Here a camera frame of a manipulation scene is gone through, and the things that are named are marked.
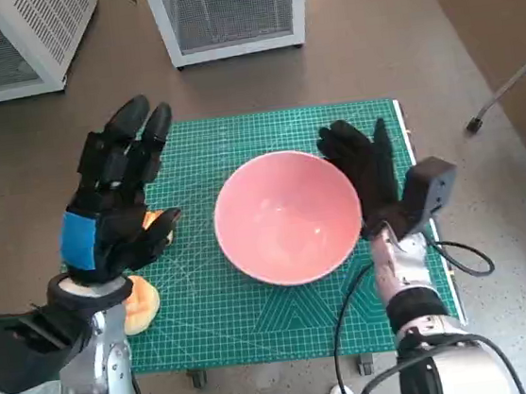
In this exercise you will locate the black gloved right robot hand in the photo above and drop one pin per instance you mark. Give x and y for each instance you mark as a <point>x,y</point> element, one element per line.
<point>369,170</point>

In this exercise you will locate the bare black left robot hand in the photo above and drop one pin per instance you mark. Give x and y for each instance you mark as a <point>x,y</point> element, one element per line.
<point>104,224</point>

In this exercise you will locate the long braided toy bread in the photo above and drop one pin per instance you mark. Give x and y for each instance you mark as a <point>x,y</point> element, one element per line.
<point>151,218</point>

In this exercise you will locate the round toy bread bun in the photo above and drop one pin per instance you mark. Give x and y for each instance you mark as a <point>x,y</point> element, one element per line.
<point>145,310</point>

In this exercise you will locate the pink bowl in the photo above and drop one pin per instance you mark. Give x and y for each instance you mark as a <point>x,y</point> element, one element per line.
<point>291,232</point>

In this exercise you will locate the grey chair with caster leg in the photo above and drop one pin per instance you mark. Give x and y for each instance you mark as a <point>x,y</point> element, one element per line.
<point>503,91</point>

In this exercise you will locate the green cutting mat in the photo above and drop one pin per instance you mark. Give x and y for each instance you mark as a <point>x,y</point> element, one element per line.
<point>267,320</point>

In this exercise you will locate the black table caster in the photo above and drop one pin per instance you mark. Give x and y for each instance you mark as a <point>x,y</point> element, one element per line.
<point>365,365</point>
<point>198,379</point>

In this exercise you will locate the white cabinet with louvered side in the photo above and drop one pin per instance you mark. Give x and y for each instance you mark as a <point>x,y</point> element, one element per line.
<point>35,33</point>

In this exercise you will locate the white mesh-front cabinet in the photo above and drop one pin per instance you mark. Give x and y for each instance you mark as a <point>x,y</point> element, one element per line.
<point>228,15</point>

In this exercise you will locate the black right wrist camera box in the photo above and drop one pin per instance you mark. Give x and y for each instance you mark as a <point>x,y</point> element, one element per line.
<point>433,187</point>

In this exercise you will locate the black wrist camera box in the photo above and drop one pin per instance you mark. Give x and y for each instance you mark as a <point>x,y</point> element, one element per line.
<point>433,187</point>
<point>19,348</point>

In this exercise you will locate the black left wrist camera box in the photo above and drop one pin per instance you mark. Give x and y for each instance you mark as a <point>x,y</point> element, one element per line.
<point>19,348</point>

